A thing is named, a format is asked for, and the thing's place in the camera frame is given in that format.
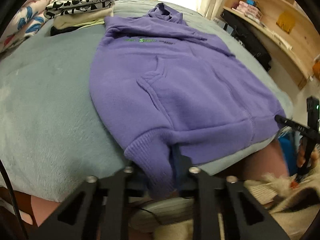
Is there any light green folded garment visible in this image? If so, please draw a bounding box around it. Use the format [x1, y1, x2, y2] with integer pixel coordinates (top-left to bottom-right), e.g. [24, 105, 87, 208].
[72, 19, 105, 28]

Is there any black and white printed garment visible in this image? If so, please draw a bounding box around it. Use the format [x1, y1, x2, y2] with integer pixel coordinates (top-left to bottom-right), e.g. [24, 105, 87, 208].
[44, 0, 118, 19]

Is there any stack of pink boxes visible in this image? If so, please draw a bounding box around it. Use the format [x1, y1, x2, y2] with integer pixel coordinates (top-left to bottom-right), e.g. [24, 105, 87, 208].
[232, 0, 263, 22]

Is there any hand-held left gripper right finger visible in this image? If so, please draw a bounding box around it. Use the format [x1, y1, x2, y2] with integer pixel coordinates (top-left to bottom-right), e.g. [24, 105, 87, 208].
[175, 152, 292, 240]

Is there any black cable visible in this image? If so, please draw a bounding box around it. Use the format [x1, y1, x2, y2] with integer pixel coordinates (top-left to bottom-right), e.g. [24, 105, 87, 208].
[0, 160, 25, 240]

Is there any person's right hand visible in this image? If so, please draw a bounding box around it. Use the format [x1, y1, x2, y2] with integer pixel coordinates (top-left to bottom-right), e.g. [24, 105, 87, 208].
[297, 140, 313, 170]

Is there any person's left leg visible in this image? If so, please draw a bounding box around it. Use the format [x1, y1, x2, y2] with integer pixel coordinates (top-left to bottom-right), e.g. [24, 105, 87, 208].
[30, 195, 56, 227]

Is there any purple zip hoodie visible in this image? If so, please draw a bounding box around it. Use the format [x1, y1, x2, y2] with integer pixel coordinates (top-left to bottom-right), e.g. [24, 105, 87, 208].
[89, 2, 287, 198]

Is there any blue bag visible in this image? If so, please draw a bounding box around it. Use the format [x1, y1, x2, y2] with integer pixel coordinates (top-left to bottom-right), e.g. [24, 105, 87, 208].
[277, 130, 300, 176]

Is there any mustard yellow cloth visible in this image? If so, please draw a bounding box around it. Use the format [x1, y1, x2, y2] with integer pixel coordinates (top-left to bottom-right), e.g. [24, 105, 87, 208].
[276, 11, 296, 34]

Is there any cream folded garment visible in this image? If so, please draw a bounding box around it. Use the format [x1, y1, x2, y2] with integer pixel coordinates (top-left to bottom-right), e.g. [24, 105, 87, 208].
[54, 6, 114, 29]

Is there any black folded garment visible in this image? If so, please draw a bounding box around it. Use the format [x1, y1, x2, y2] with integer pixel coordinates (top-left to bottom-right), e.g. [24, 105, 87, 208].
[50, 25, 83, 37]

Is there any grey-blue bed blanket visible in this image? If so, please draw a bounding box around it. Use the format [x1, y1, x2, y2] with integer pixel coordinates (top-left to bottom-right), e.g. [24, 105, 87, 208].
[0, 0, 294, 203]

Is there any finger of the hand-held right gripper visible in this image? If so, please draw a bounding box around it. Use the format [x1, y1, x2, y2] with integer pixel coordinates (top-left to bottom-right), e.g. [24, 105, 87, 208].
[274, 115, 320, 137]

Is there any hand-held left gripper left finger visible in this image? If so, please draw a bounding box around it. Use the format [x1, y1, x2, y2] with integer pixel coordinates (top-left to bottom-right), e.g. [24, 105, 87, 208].
[32, 166, 135, 240]

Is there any floral quilt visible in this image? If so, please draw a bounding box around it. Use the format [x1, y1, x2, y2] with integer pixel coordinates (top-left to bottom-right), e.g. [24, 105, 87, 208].
[0, 0, 64, 53]

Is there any white cardboard box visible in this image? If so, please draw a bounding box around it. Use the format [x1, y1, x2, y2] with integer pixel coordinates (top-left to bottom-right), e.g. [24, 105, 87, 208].
[211, 16, 228, 30]

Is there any wooden shelf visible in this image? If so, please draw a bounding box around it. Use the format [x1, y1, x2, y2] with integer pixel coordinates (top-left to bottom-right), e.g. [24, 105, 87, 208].
[222, 0, 320, 89]

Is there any black bag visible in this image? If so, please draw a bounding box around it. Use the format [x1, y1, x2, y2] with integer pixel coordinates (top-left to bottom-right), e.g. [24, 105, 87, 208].
[221, 9, 272, 72]

